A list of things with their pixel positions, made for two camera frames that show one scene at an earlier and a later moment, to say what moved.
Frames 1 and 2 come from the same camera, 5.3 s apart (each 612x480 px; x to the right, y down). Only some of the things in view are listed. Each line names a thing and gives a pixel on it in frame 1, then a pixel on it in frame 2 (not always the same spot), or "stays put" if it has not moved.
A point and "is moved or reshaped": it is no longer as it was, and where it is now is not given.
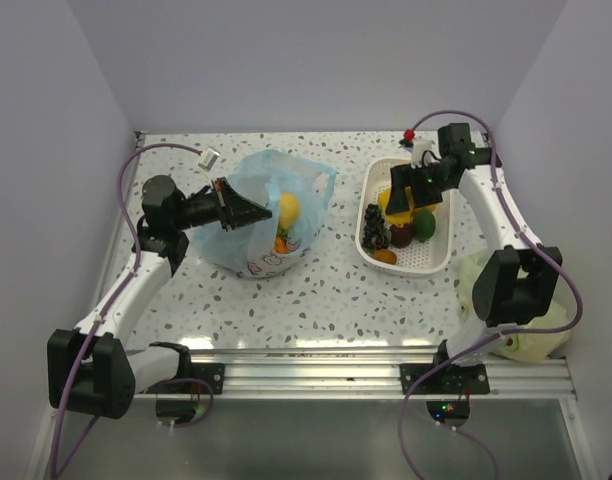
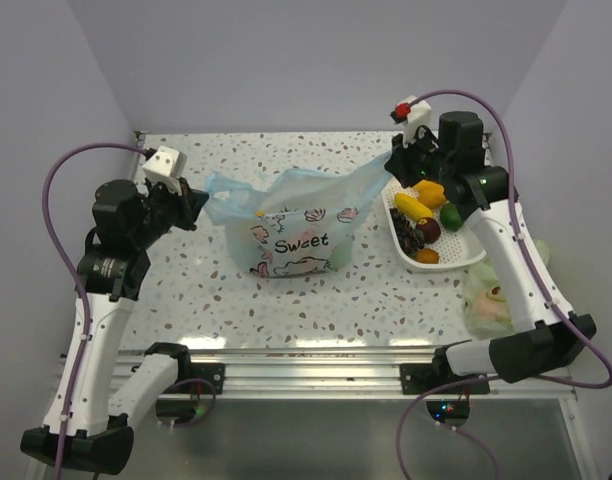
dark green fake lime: (424, 225) → (450, 217)
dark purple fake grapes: (374, 235) → (405, 233)
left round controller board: (179, 413) stays put
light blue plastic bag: (296, 191) is moved or reshaped
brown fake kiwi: (387, 256) → (427, 256)
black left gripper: (232, 210) → (189, 203)
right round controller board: (454, 413) stays put
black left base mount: (211, 373) stays put
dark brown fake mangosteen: (401, 236) → (430, 228)
